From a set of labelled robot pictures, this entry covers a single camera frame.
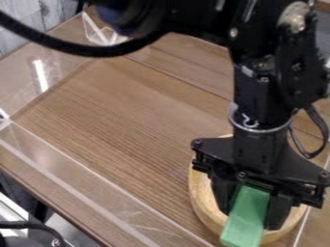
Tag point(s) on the green rectangular block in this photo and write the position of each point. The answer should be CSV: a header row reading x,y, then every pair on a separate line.
x,y
245,225

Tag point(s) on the brown wooden bowl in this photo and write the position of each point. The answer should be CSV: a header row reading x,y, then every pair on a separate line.
x,y
214,218

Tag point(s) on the clear acrylic tray wall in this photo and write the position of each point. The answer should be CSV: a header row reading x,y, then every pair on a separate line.
x,y
117,219

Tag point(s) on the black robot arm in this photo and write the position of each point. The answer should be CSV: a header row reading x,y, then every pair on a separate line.
x,y
281,79

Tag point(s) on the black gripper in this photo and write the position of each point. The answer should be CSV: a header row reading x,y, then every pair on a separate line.
x,y
258,160

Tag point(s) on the black clamp with cable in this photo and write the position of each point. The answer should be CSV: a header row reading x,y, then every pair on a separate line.
x,y
14,233

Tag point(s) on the clear acrylic corner bracket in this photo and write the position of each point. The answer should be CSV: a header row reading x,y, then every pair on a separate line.
x,y
101,36

